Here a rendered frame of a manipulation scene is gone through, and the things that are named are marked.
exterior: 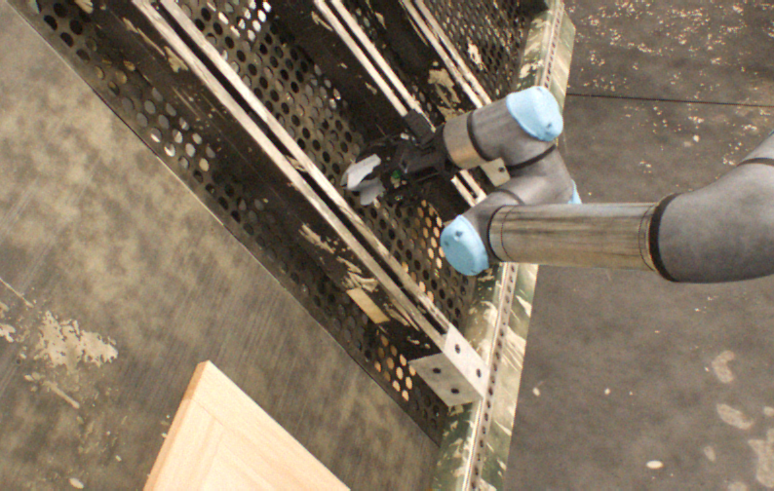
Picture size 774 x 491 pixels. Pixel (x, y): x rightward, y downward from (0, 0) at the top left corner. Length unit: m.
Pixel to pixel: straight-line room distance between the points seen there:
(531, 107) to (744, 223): 0.40
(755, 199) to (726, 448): 1.80
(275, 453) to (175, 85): 0.48
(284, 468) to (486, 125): 0.52
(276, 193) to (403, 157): 0.19
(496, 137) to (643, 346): 1.65
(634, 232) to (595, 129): 2.48
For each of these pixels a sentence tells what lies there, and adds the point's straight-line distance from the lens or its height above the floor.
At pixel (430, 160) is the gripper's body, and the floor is 1.32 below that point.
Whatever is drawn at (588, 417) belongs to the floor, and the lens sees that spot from 2.77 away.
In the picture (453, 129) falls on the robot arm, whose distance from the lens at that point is 1.40.
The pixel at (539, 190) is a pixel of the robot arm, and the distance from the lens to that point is 1.36.
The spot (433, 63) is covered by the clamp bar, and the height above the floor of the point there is 1.16.
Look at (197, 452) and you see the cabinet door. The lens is 1.19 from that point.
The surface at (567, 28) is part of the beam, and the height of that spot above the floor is 0.84.
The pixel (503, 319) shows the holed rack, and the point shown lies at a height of 0.89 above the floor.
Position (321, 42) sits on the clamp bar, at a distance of 1.59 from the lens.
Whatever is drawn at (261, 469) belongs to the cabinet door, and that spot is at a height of 1.18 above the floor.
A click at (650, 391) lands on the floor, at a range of 2.85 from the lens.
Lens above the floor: 2.26
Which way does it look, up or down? 47 degrees down
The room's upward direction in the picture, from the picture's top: straight up
